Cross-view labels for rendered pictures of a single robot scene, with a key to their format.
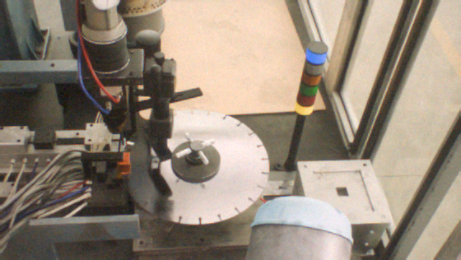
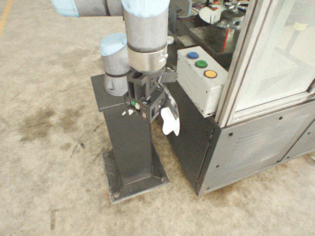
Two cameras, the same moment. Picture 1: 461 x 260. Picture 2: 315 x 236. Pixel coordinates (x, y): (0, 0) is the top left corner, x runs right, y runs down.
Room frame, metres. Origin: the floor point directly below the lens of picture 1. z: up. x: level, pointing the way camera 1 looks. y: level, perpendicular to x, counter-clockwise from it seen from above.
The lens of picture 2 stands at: (0.20, -0.92, 1.33)
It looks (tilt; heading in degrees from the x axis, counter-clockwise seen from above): 47 degrees down; 80
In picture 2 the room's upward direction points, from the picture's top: straight up
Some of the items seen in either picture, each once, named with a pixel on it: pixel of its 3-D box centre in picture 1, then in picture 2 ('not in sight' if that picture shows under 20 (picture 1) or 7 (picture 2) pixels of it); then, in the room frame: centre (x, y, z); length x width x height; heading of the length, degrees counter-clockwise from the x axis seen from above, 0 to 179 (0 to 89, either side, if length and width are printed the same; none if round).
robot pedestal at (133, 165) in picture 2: not in sight; (128, 135); (0.17, -0.14, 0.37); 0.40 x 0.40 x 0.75; 10
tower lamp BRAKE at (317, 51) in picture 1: (316, 53); not in sight; (0.95, -0.17, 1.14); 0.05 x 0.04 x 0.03; 10
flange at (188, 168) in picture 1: (195, 157); (233, 12); (0.76, 0.07, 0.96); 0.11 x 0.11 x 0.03
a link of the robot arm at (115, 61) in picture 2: not in sight; (117, 52); (0.18, -0.14, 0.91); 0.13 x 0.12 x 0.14; 172
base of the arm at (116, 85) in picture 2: not in sight; (119, 76); (0.17, -0.14, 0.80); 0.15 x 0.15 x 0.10
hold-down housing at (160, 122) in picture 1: (160, 96); not in sight; (0.72, 0.14, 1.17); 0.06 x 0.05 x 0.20; 91
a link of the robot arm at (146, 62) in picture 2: not in sight; (148, 54); (0.25, -0.56, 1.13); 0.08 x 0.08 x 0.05
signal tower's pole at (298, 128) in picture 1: (295, 139); not in sight; (0.95, -0.17, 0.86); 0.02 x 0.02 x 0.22
